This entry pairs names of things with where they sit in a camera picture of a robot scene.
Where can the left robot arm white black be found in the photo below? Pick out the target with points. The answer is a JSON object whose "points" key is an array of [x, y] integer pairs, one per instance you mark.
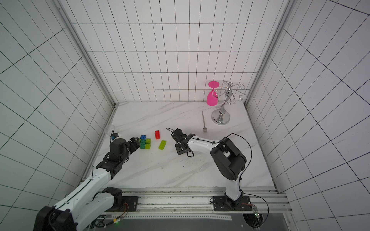
{"points": [[93, 203]]}

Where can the chrome glass holder stand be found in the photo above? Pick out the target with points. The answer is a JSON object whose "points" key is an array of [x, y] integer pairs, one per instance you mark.
{"points": [[220, 116]]}

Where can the pink wine glass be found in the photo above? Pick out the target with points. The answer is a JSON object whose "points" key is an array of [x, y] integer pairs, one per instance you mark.
{"points": [[212, 97]]}

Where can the dark green lego brick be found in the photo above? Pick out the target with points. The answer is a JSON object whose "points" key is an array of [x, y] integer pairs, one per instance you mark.
{"points": [[142, 144]]}

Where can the lime long lego brick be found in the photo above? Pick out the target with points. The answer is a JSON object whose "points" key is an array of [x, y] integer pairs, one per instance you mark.
{"points": [[162, 145]]}

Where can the silver fork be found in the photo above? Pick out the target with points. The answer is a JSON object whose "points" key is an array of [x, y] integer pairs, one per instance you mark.
{"points": [[204, 124]]}

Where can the red lego brick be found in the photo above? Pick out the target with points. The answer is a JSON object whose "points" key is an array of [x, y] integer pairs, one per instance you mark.
{"points": [[157, 135]]}

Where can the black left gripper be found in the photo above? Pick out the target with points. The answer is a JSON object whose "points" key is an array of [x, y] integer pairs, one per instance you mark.
{"points": [[137, 144]]}

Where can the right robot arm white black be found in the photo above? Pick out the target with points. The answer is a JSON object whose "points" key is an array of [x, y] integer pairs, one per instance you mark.
{"points": [[230, 161]]}

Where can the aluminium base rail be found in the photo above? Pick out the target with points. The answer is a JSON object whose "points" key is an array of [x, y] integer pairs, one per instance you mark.
{"points": [[204, 200]]}

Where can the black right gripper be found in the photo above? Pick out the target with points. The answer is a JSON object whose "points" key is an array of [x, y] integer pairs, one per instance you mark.
{"points": [[179, 138]]}

